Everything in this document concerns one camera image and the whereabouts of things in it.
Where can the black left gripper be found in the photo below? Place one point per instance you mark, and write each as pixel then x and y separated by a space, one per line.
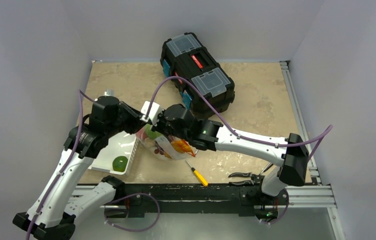
pixel 135 115

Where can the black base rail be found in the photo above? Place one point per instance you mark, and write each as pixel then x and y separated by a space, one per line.
pixel 134 200

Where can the red grape bunch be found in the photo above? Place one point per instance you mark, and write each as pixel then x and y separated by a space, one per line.
pixel 161 152

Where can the yellow handled screwdriver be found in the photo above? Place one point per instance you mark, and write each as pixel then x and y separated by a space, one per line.
pixel 198 175

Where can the black toolbox clear lids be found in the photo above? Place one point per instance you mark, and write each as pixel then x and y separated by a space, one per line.
pixel 185 56

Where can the clear zip bag orange zipper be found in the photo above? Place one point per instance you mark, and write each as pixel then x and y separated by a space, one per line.
pixel 163 142

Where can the orange black screwdriver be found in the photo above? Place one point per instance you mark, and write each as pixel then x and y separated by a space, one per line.
pixel 266 168

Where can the green bell pepper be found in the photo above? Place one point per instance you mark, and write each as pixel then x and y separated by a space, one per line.
pixel 119 164

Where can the white plastic basket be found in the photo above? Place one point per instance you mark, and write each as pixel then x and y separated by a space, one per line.
pixel 121 145

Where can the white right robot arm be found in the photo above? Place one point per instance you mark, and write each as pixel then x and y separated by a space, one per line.
pixel 288 155

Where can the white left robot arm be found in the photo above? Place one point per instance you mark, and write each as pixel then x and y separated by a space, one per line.
pixel 49 218

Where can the black pliers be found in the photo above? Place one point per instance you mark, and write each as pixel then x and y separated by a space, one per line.
pixel 250 179

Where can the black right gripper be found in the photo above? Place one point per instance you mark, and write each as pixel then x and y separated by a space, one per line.
pixel 161 120

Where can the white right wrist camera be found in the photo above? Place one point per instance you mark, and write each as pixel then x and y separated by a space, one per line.
pixel 150 112

